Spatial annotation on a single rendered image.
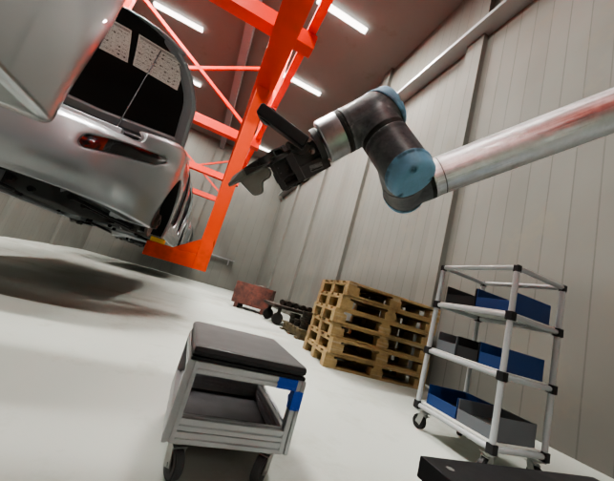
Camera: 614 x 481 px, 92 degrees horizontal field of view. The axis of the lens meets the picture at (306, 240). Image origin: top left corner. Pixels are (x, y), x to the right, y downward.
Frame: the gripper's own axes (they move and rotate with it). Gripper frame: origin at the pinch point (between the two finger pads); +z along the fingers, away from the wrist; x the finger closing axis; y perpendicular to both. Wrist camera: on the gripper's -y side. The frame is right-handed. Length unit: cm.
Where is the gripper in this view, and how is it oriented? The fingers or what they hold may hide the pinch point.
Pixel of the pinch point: (232, 179)
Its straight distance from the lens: 65.7
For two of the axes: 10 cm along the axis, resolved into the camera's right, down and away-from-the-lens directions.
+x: 0.0, -1.7, 9.8
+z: -8.9, 4.5, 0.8
